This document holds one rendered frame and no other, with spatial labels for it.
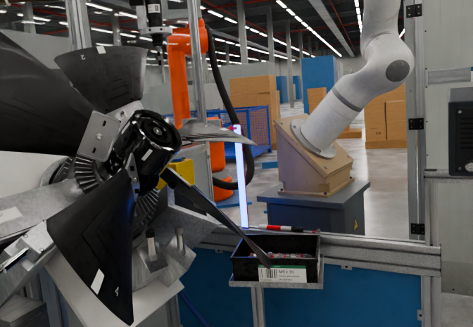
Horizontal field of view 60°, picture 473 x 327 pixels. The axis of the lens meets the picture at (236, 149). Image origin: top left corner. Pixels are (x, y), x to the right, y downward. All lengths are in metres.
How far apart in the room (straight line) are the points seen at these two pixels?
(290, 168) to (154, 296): 0.64
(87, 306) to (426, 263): 0.82
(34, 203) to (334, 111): 0.90
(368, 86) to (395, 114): 7.02
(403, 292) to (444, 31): 1.64
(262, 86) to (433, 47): 6.54
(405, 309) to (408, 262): 0.15
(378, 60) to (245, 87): 7.79
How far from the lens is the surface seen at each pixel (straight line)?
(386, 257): 1.20
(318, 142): 1.38
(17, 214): 0.79
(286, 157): 1.38
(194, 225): 1.02
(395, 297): 1.26
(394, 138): 8.35
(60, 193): 0.85
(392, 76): 1.24
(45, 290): 1.17
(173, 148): 0.83
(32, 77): 0.82
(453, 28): 2.55
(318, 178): 1.34
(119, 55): 1.09
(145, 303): 0.96
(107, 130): 0.85
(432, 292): 1.24
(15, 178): 1.00
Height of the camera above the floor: 1.29
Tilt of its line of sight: 8 degrees down
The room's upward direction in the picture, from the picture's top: 5 degrees counter-clockwise
